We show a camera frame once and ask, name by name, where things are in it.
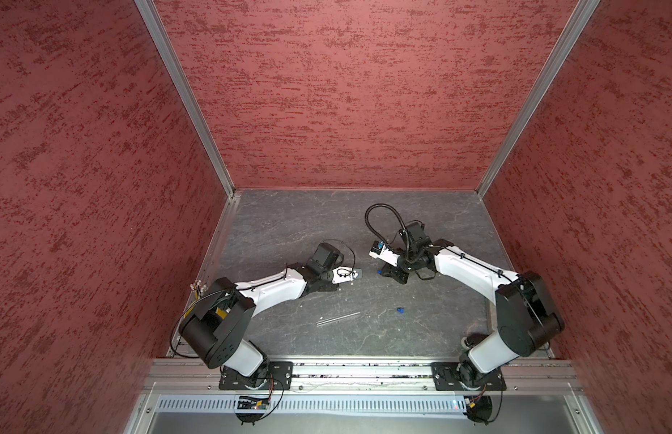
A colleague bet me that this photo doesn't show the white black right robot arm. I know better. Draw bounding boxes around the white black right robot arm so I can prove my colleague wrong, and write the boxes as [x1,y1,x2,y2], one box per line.
[381,222,565,391]

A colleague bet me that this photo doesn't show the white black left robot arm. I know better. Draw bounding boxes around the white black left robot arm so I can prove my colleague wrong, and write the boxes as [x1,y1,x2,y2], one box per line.
[178,242,361,377]

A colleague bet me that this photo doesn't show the pencils in cup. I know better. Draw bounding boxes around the pencils in cup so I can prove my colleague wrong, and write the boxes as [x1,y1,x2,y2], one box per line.
[191,280,207,300]

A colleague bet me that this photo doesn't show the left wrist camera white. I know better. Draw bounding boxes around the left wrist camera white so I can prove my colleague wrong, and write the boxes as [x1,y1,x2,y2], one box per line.
[332,267,362,285]

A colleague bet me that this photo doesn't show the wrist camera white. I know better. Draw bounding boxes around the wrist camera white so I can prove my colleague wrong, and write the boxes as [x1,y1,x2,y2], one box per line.
[332,267,362,285]
[369,241,400,267]

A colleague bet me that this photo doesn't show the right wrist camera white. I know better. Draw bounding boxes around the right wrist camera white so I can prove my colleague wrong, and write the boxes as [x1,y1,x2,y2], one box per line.
[369,241,400,267]

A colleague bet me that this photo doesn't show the black right camera cable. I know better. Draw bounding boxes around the black right camera cable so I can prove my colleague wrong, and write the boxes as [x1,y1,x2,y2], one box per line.
[364,203,413,256]

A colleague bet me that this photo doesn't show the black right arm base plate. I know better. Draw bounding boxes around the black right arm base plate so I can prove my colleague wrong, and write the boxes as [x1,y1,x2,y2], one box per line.
[430,362,507,392]

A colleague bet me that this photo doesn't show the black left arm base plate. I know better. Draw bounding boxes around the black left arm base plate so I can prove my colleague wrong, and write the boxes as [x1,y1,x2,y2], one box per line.
[218,361,294,391]

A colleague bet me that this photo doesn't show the aluminium front rail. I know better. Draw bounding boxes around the aluminium front rail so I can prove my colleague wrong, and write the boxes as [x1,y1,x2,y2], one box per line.
[144,356,585,396]

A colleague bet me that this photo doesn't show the white slotted cable duct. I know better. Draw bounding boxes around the white slotted cable duct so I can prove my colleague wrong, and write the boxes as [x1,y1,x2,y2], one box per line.
[154,394,466,419]

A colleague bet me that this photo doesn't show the aluminium corner frame post left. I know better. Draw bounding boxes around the aluminium corner frame post left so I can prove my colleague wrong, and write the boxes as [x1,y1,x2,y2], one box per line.
[135,0,236,199]

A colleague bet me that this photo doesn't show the aluminium corner frame post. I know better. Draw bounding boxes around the aluminium corner frame post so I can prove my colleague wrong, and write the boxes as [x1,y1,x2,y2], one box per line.
[135,0,236,199]
[475,0,600,199]

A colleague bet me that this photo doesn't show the aluminium corner frame post right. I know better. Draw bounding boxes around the aluminium corner frame post right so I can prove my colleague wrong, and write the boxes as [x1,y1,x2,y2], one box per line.
[475,0,600,199]

